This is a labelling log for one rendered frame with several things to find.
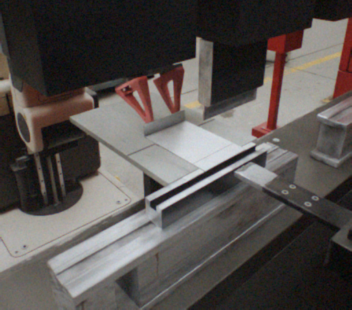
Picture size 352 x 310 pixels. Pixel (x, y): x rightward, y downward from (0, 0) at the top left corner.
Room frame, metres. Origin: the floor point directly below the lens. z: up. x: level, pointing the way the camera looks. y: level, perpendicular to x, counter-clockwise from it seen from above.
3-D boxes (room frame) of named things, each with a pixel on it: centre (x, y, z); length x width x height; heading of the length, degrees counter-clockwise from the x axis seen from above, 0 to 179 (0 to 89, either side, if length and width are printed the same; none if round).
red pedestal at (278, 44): (2.25, -0.65, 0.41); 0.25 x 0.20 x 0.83; 42
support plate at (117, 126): (0.54, 0.03, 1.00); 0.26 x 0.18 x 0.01; 42
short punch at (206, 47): (0.43, -0.07, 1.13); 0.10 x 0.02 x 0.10; 132
